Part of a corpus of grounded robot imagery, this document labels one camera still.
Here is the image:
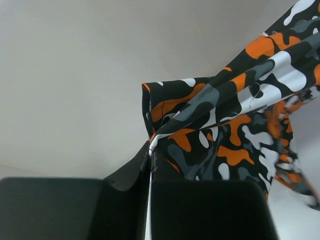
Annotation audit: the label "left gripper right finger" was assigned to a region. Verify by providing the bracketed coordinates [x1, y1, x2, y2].
[150, 152, 279, 240]

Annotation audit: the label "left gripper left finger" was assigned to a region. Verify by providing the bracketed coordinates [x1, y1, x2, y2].
[0, 142, 150, 240]

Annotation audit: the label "orange camouflage shorts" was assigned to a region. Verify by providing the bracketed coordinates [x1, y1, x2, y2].
[142, 0, 320, 210]

